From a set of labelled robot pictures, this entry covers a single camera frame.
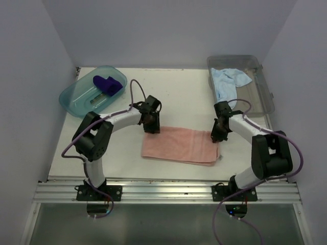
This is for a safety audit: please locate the pink towel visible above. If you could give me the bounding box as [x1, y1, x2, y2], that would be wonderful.
[141, 127, 220, 166]

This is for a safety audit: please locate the dark purple towel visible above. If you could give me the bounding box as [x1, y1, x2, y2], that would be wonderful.
[93, 76, 123, 96]

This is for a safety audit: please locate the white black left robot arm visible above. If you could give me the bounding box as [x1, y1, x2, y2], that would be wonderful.
[72, 95, 162, 201]

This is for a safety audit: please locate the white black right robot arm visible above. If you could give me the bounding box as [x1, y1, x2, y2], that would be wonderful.
[211, 101, 293, 201]

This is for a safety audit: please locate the light blue towel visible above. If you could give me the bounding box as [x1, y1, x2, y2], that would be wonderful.
[210, 68, 252, 102]

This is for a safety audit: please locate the clear grey plastic bin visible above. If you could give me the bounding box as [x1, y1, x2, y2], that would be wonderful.
[207, 55, 274, 117]

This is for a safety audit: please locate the teal plastic tub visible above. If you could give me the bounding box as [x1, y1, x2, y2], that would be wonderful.
[59, 66, 127, 118]

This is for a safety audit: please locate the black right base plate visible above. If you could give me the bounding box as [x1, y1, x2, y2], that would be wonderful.
[211, 182, 258, 202]

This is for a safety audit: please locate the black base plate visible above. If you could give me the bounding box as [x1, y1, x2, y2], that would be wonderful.
[211, 182, 258, 202]
[74, 185, 123, 202]

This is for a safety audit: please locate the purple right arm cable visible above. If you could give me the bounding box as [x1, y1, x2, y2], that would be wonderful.
[212, 99, 305, 245]

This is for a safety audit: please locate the aluminium mounting rail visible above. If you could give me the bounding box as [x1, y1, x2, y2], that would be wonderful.
[33, 179, 301, 204]

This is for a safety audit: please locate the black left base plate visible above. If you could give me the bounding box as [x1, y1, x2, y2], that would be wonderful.
[74, 185, 123, 202]

